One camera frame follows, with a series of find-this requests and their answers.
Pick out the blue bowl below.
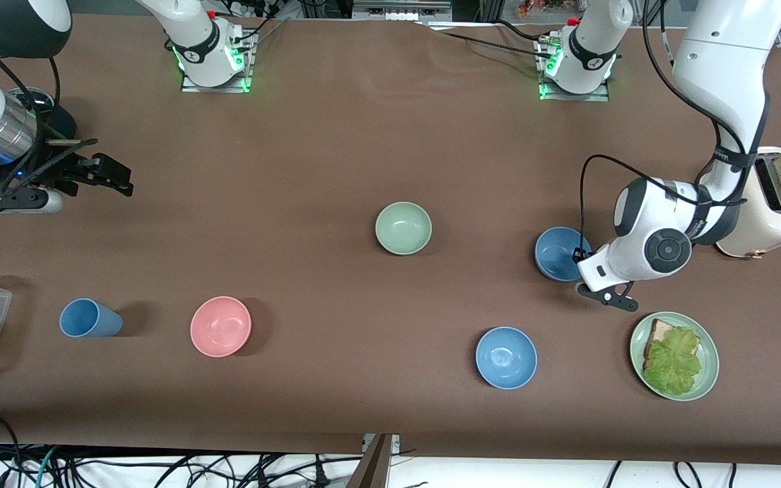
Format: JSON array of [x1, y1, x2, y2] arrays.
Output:
[[475, 326, 538, 390], [534, 226, 593, 282]]

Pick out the green bowl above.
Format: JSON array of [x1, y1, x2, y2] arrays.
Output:
[[375, 201, 433, 256]]

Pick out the pink bowl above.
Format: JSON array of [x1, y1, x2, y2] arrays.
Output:
[[190, 296, 253, 358]]

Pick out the light bread slice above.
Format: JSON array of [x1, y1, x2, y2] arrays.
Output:
[[643, 319, 702, 361]]

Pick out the green lettuce leaf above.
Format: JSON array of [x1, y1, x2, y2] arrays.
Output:
[[643, 327, 702, 397]]

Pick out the green plate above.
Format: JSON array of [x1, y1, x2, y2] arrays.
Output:
[[630, 311, 720, 402]]

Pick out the blue ribbed cup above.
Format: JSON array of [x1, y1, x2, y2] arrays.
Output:
[[59, 298, 123, 338]]

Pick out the cream toaster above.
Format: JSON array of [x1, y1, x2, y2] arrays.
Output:
[[699, 146, 781, 260]]

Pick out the dark brown beam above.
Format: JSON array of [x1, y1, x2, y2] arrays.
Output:
[[346, 435, 393, 488]]

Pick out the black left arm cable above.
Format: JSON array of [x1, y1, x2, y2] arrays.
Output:
[[576, 0, 771, 266]]

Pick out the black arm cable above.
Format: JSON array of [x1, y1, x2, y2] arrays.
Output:
[[0, 53, 101, 199], [576, 0, 771, 266]]

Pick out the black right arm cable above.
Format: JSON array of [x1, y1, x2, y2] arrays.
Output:
[[0, 53, 101, 199]]

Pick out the black table cable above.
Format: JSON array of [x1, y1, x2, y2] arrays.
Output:
[[440, 32, 548, 57], [496, 19, 546, 43], [231, 0, 291, 49]]

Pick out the teal floor cable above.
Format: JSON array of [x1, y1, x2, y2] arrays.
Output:
[[35, 445, 60, 488]]

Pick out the aluminium frame rail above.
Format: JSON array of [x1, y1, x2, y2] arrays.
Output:
[[352, 0, 454, 22]]

